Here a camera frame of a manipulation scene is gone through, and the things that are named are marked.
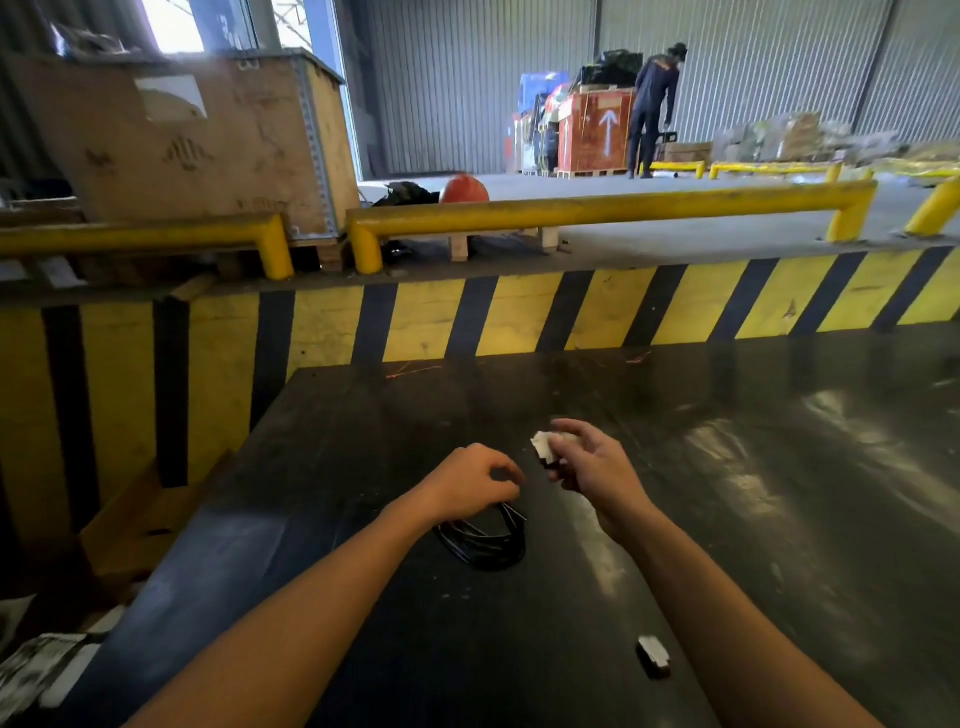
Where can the angled yellow guard rail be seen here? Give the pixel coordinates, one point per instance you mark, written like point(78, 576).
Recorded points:
point(934, 210)

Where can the blue container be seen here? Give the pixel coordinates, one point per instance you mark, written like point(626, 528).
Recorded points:
point(540, 90)

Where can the person's left forearm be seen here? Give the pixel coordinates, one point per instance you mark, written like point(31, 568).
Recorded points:
point(300, 630)

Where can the person's right forearm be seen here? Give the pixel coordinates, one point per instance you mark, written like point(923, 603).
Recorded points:
point(727, 637)

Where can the pile of cardboard boxes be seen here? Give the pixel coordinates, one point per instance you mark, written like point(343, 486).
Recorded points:
point(802, 135)

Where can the brown cardboard box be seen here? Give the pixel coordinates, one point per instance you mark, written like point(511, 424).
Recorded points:
point(688, 152)

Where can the stack of wrapped goods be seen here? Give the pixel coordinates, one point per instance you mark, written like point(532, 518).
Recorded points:
point(532, 146)

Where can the red crate with white arrow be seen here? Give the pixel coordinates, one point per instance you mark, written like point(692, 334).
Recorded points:
point(592, 131)

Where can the narrow blue steel column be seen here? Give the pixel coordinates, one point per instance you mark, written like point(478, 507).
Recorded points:
point(330, 45)

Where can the orange round helmet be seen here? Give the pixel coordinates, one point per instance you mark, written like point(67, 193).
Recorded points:
point(465, 191)

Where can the wide blue steel column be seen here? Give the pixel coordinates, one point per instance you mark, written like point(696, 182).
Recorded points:
point(221, 22)

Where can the small distant yellow rail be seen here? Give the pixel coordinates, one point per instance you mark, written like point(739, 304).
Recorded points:
point(679, 166)

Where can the pallet under plywood crate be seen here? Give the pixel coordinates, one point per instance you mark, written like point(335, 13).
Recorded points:
point(330, 256)

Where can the medium distant yellow rail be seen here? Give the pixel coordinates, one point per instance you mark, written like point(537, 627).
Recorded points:
point(772, 168)

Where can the black plastic bag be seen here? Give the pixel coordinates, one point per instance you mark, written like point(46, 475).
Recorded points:
point(611, 67)

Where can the low wooden pallet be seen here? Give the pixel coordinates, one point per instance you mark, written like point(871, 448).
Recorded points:
point(459, 247)

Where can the loose wooden plank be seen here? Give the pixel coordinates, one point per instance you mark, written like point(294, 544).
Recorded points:
point(193, 286)

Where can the short orange thread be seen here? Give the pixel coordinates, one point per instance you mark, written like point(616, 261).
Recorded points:
point(637, 358)

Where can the small white adapter block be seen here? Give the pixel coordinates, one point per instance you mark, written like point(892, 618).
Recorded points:
point(654, 654)

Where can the person's right hand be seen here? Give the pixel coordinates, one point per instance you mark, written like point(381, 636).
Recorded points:
point(607, 480)

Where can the long distant yellow rail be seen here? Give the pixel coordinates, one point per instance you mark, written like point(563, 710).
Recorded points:
point(915, 169)

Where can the long yellow guard rail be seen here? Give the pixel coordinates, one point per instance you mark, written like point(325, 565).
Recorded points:
point(600, 206)

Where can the large plywood crate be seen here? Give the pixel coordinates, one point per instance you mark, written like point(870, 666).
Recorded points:
point(187, 142)

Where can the person's left hand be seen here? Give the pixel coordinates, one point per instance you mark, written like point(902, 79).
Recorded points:
point(465, 484)

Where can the short yellow guard rail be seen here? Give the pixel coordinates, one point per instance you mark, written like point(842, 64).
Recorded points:
point(135, 236)

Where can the long orange thread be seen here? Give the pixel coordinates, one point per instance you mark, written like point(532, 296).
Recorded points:
point(412, 370)

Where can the yellow black striped dock barrier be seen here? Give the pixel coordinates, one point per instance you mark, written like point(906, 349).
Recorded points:
point(120, 390)

